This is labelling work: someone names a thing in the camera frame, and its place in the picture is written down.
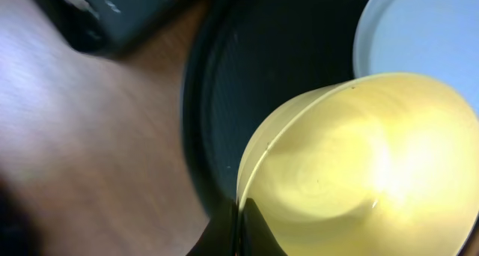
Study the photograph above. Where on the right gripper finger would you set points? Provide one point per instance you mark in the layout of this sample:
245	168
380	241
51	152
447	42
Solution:
237	232

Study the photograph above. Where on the yellow bowl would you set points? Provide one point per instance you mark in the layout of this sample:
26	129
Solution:
382	165

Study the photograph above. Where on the round black tray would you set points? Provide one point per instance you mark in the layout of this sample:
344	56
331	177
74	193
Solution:
251	56

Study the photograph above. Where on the black rectangular tray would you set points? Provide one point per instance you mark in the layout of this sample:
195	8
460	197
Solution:
110	35

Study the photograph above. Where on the grey round plate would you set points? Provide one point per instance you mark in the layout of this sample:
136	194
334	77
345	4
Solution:
438	38

